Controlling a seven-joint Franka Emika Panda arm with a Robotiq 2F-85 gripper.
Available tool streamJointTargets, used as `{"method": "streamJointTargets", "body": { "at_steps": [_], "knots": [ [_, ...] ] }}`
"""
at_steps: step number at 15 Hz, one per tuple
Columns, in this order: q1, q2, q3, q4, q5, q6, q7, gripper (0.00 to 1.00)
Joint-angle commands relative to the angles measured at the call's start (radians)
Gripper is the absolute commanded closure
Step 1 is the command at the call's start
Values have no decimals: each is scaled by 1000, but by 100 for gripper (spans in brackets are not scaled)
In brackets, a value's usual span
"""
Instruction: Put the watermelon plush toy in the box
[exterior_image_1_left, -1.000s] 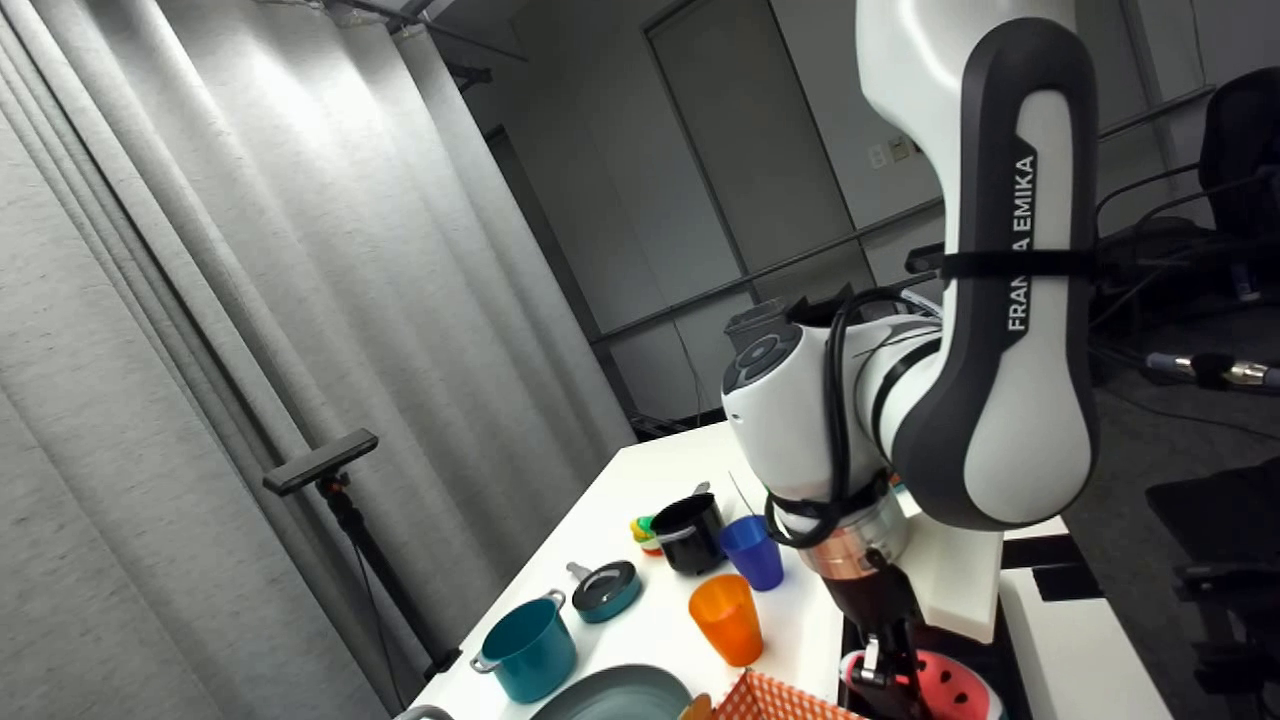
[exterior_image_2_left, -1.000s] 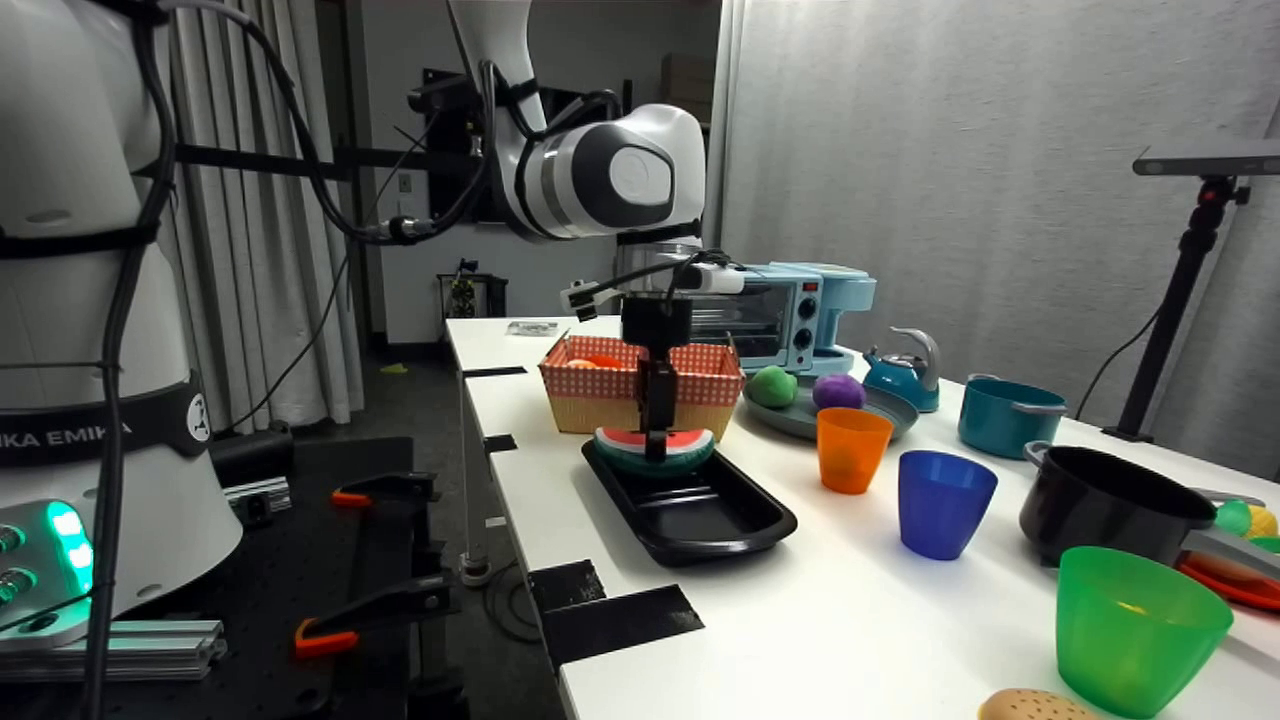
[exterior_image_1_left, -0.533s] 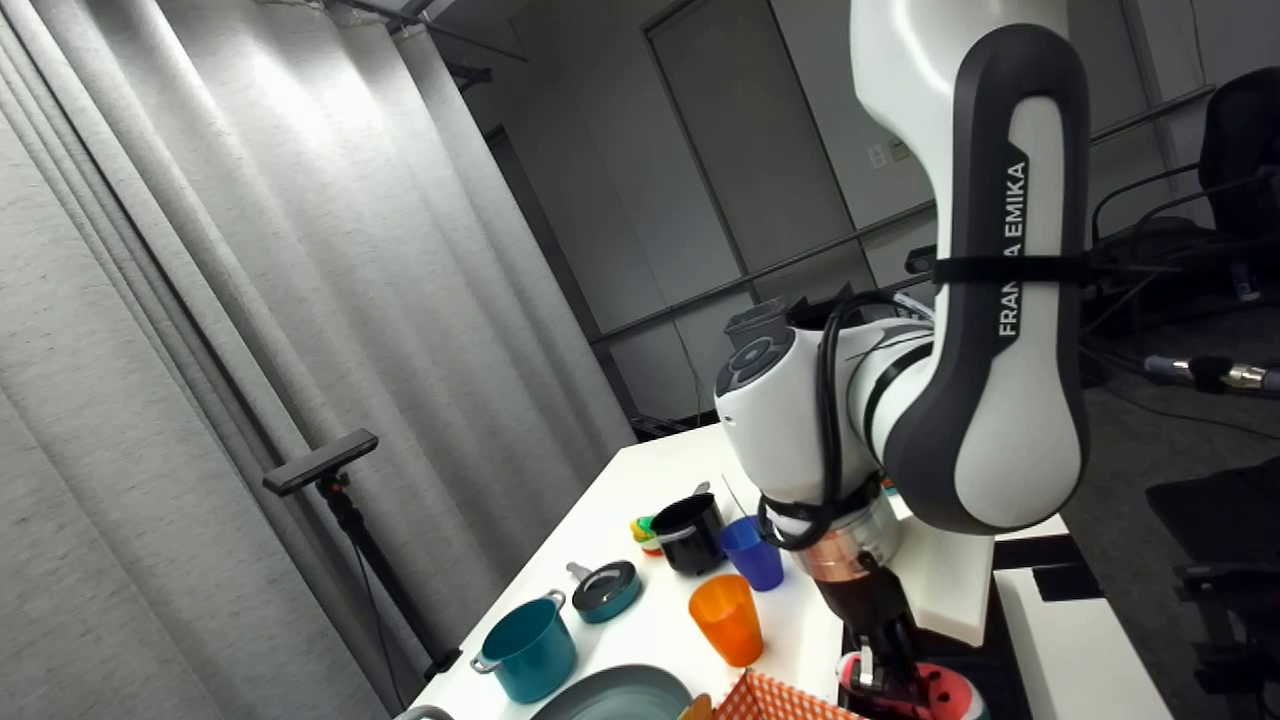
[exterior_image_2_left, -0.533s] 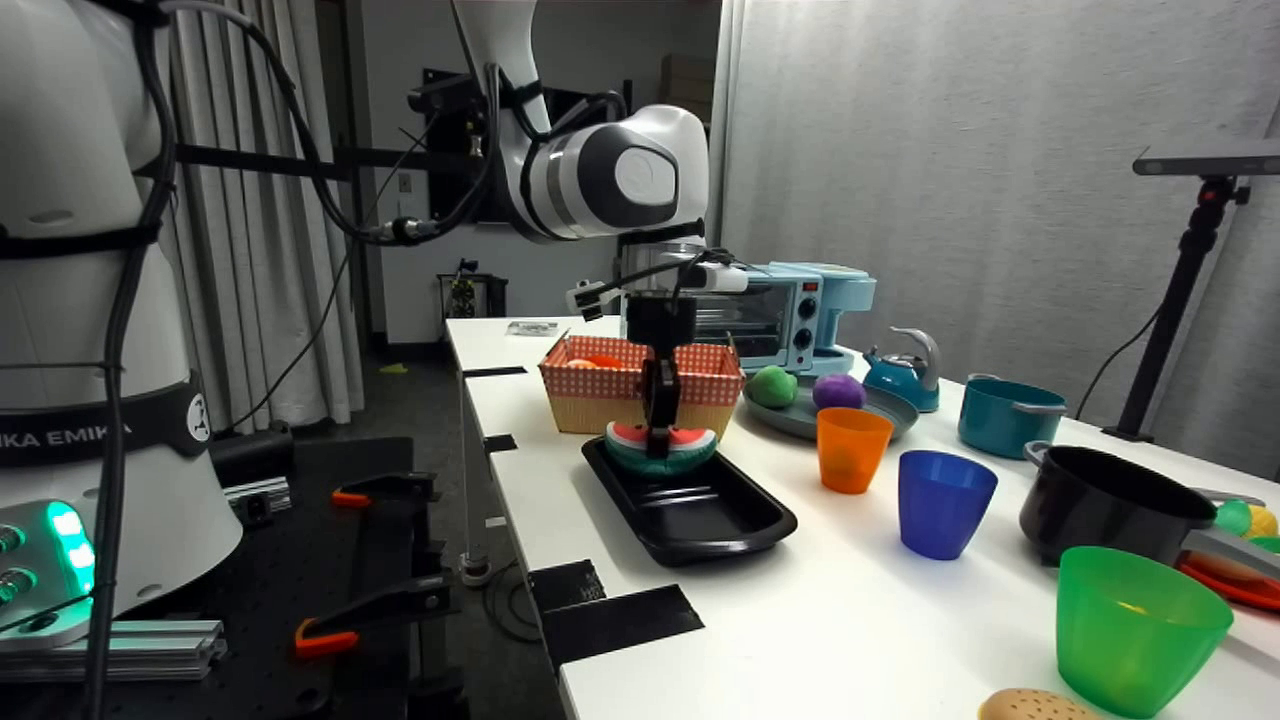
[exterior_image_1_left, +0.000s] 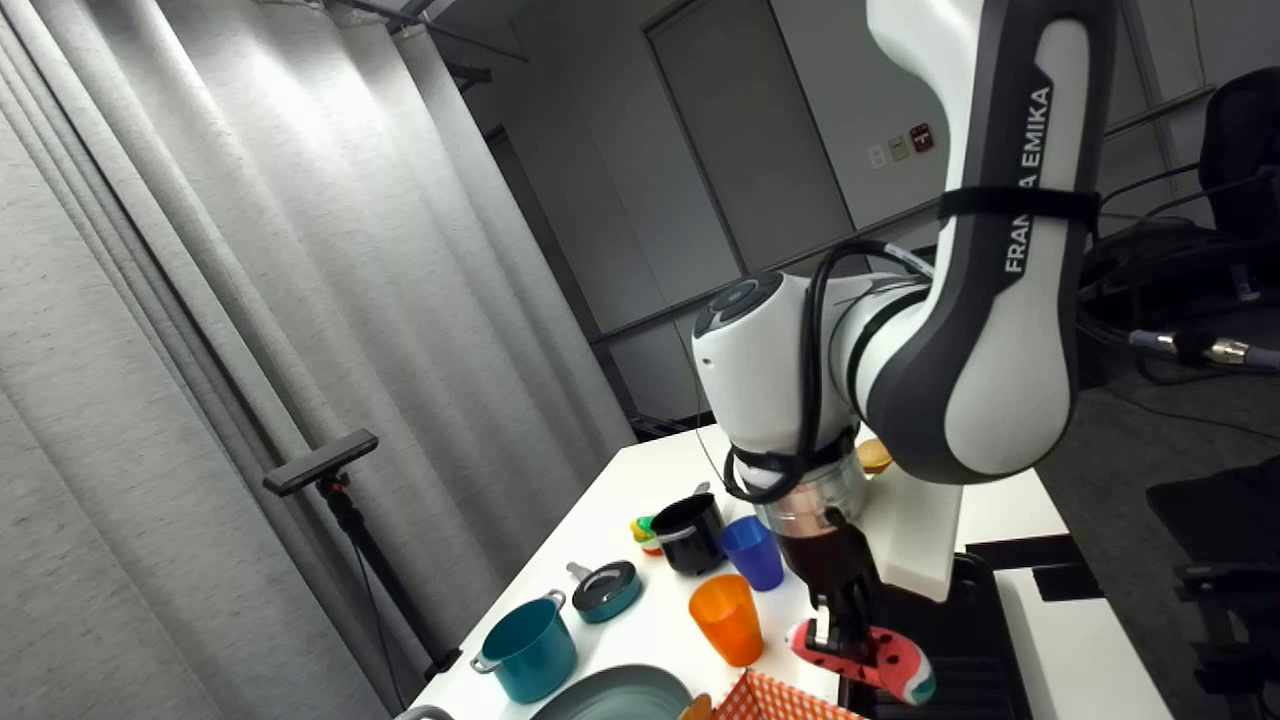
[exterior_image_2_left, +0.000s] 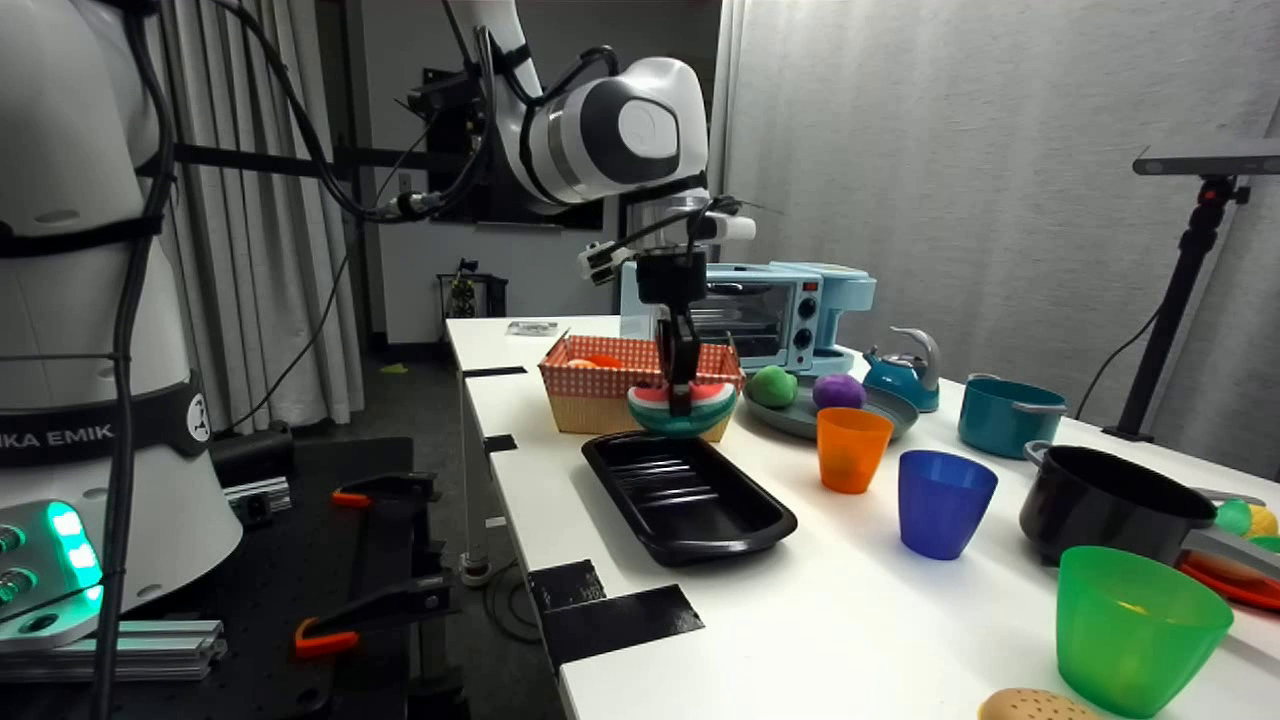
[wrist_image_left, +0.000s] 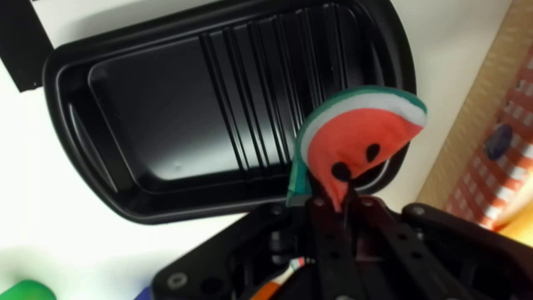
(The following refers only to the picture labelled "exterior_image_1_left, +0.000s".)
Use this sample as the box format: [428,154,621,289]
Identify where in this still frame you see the yellow green toy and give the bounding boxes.
[627,511,668,559]

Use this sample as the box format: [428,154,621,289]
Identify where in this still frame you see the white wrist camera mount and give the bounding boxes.
[864,464,967,610]

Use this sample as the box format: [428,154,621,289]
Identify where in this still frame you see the black toy pot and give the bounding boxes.
[648,490,730,579]

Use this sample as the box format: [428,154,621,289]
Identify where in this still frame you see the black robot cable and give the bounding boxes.
[721,235,935,507]

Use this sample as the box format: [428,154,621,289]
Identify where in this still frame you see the orange plastic cup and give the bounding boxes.
[683,571,767,673]

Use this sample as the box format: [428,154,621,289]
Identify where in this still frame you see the black camera tripod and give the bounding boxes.
[316,473,462,675]

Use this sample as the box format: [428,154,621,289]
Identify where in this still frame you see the teal toy pot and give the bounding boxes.
[466,590,582,707]

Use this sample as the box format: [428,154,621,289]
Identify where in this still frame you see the watermelon slice plush toy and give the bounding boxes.
[787,612,940,707]

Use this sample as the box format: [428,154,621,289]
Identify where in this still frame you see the dark teal small bowl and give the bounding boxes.
[563,558,648,629]

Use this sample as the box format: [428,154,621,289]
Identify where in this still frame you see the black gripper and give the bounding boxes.
[785,519,887,673]

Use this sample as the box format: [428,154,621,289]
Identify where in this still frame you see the black plastic tray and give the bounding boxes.
[872,558,1035,720]

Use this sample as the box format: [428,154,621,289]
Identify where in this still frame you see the black camera bar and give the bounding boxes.
[260,430,384,502]

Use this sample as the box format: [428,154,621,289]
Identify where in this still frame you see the grey-teal plate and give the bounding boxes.
[528,660,696,720]

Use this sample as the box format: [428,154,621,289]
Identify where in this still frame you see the blue plastic cup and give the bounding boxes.
[717,511,787,597]

